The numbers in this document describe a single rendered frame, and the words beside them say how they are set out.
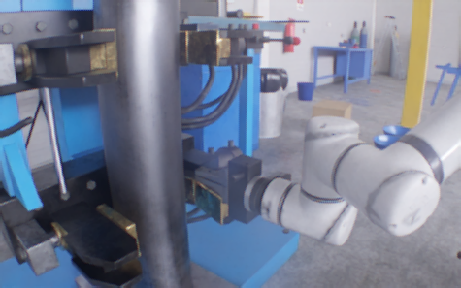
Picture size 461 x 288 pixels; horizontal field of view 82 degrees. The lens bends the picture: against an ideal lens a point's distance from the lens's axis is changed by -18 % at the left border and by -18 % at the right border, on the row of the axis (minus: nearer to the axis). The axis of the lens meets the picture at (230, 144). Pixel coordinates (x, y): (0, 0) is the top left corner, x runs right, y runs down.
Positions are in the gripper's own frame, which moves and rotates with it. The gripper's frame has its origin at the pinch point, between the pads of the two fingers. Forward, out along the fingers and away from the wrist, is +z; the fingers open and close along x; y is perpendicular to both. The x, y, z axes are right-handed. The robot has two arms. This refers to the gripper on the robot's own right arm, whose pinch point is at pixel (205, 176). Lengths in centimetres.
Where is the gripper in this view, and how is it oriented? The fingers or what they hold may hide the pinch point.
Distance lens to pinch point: 71.2
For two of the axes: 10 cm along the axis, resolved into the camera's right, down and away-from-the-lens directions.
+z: -7.8, -2.1, 5.8
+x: 0.0, 9.4, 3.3
